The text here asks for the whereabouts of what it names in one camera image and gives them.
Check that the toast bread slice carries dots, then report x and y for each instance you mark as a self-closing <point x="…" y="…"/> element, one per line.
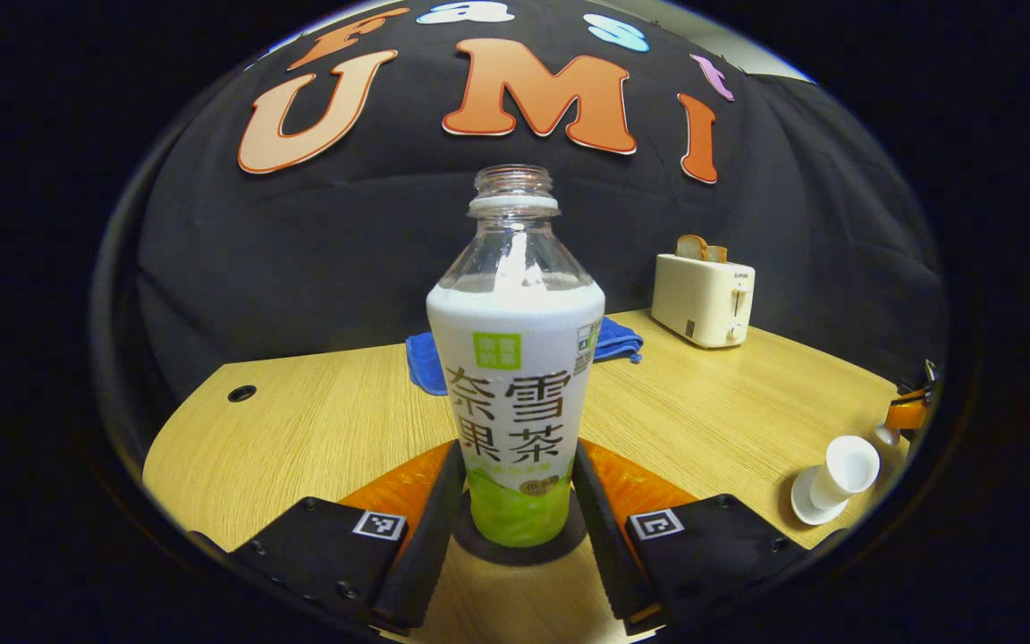
<point x="690" y="247"/>
<point x="717" y="254"/>

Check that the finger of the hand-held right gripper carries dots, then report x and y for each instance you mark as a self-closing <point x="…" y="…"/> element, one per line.
<point x="907" y="416"/>

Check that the white teacup lid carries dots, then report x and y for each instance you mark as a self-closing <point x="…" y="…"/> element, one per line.
<point x="886" y="436"/>

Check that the white toaster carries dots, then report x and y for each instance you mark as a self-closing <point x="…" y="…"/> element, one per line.
<point x="698" y="300"/>

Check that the water bottle with green label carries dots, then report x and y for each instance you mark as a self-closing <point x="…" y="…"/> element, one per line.
<point x="515" y="376"/>

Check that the dark round coaster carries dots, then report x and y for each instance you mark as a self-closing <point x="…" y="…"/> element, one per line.
<point x="515" y="555"/>

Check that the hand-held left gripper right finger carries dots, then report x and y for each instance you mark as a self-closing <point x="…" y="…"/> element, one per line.
<point x="600" y="555"/>

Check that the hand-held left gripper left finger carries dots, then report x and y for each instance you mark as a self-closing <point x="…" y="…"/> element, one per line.
<point x="434" y="555"/>

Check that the black backdrop cloth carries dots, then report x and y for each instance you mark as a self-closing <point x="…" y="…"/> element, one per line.
<point x="300" y="250"/>

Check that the white saucer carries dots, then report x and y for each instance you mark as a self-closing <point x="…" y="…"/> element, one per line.
<point x="803" y="505"/>

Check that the white teacup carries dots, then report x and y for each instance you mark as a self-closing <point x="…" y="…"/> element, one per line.
<point x="850" y="465"/>

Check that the blue cloth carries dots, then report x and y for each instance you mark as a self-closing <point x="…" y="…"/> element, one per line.
<point x="421" y="362"/>

